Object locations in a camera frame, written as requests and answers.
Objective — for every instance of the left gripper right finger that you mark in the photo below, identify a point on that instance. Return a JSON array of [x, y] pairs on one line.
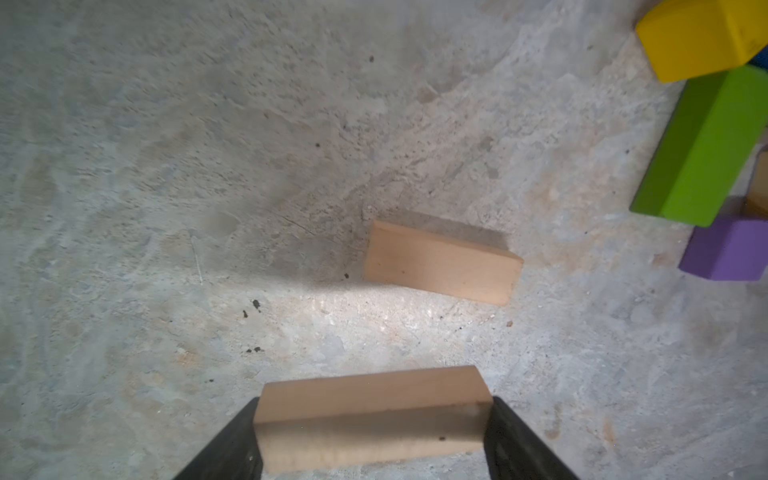
[[514, 452]]

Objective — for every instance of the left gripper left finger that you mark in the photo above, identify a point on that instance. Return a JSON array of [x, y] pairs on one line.
[[233, 454]]

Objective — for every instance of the natural wood block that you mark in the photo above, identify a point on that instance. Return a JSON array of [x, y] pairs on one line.
[[326, 423], [429, 262]]

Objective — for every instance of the green wood block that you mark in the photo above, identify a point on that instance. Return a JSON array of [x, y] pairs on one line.
[[714, 127]]

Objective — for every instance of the yellow wood block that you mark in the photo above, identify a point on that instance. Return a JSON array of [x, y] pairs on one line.
[[684, 39]]

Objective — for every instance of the dark blue wood block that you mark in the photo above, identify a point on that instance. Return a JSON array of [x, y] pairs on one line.
[[760, 60]]

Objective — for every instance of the purple wood cube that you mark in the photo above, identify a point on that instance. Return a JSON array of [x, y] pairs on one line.
[[731, 249]]

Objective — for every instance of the small natural wood cube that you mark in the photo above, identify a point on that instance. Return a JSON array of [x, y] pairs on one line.
[[756, 200]]

